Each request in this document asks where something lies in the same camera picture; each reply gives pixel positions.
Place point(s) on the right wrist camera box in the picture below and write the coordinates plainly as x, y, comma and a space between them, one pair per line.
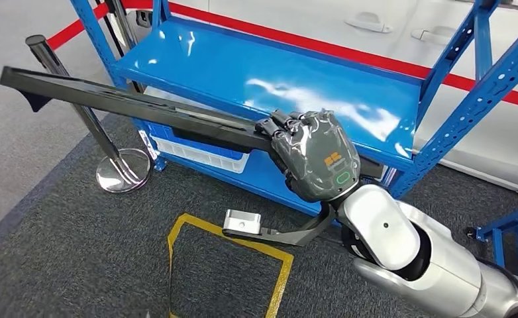
241, 223

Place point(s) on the black right camera bracket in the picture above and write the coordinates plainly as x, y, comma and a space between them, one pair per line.
303, 235

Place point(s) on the white car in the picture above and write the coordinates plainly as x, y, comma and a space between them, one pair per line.
285, 13

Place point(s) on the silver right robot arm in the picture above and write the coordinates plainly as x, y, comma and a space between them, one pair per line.
417, 263

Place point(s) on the long black plastic part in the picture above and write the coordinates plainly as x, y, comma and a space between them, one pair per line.
110, 103

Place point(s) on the long red barrier belt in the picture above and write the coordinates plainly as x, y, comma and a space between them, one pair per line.
329, 46

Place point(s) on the thin black pole stand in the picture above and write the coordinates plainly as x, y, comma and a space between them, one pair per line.
104, 17

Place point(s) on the short red barrier belt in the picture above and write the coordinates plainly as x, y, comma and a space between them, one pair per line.
74, 28

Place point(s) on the blue metal shelf rack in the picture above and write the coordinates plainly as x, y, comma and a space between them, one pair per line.
504, 221
241, 57

